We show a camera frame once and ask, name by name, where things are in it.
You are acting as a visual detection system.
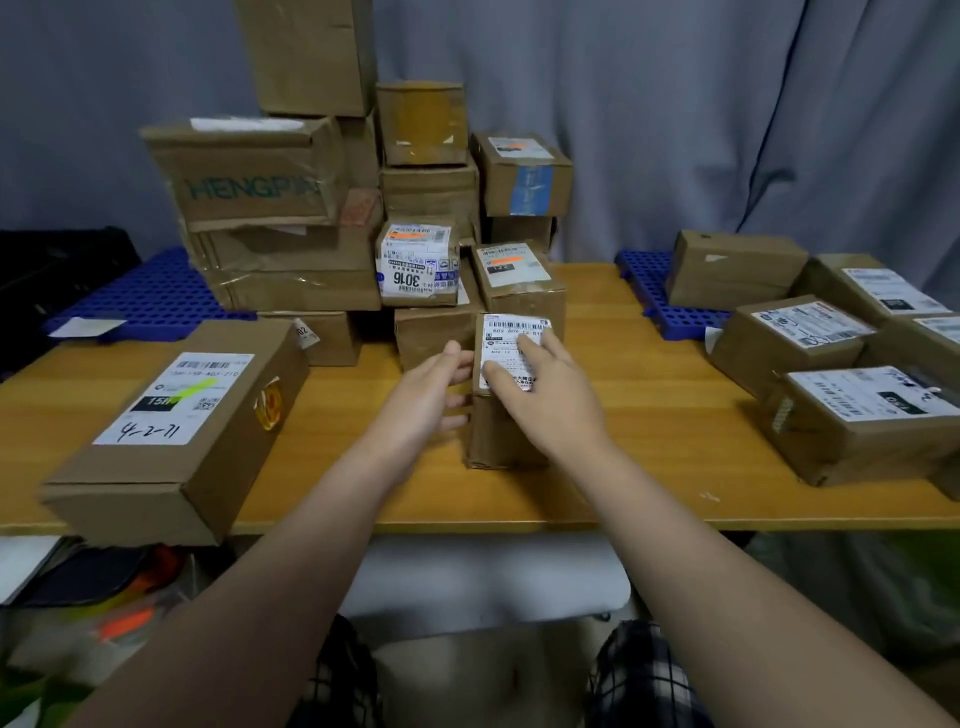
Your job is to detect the person's left hand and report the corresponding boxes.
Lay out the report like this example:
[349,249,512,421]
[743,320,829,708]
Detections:
[373,341,476,482]

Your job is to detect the person's right hand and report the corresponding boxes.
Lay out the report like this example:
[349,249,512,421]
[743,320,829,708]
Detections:
[480,326,611,468]

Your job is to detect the small cardboard box white label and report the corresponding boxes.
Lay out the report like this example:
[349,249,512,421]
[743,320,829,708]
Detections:
[463,312,558,472]

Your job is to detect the person's left forearm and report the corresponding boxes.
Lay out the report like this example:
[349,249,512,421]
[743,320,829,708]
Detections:
[67,442,426,728]

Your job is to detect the person's right forearm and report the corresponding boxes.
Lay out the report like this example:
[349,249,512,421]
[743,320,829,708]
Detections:
[551,438,960,728]

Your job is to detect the blue plastic grid pallet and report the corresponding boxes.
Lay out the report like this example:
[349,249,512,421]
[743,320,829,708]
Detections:
[614,249,734,342]
[43,246,258,344]

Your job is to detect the pile of cardboard parcels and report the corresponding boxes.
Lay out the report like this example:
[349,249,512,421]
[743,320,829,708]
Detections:
[139,0,576,373]

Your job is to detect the plain cardboard box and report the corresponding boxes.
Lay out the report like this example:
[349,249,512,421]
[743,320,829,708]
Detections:
[666,229,810,313]

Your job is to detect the long cardboard box handwritten label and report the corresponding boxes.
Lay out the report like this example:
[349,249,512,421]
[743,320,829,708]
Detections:
[40,318,311,548]

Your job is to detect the plaid shorts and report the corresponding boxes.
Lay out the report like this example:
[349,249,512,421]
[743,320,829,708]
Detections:
[288,613,715,728]

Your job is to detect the grey curtain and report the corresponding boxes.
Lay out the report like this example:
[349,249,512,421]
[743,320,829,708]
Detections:
[0,0,960,310]

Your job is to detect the large cardboard box white label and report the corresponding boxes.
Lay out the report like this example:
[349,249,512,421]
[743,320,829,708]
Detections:
[763,365,960,489]

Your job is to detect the white paper slip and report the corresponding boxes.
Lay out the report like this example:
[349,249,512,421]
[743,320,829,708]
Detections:
[48,315,128,341]

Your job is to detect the black bag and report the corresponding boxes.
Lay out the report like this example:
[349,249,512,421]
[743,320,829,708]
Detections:
[0,227,144,380]

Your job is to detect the orange plastic item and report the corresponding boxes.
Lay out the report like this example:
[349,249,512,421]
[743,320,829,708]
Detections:
[93,547,183,648]

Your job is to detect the clear plastic bag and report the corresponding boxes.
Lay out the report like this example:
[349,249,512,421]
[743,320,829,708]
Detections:
[746,530,960,680]

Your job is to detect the dark cloth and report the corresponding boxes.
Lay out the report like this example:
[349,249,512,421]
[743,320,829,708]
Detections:
[15,546,155,610]

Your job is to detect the white paper sheet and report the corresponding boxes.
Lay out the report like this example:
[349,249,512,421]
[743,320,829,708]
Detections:
[0,535,63,606]

